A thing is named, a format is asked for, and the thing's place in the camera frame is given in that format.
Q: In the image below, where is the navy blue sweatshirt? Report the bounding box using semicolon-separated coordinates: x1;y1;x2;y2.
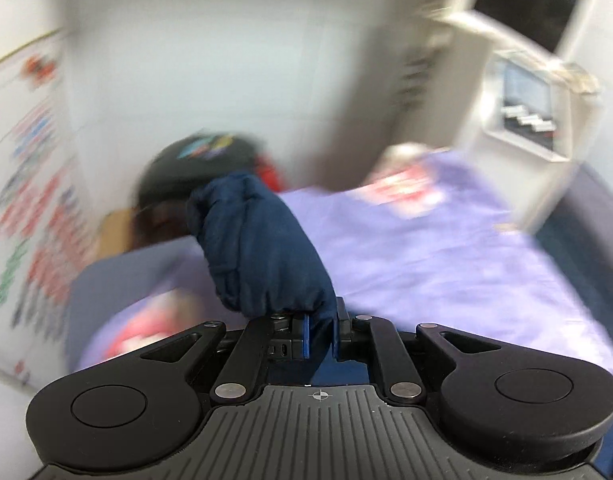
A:
186;172;368;387

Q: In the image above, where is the purple floral bed sheet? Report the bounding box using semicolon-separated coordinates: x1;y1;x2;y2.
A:
66;152;613;373

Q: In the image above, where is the black bag with red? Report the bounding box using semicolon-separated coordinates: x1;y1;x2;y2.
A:
131;132;285;250

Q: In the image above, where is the grey massage bed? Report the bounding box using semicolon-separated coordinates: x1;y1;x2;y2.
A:
531;161;613;480

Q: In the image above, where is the white medical device cart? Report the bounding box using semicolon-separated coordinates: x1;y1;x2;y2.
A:
395;23;601;232

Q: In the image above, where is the white device monitor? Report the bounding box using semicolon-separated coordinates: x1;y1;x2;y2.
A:
444;0;595;61

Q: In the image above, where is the wall poster chart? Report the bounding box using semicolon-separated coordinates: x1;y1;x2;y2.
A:
0;34;94;389

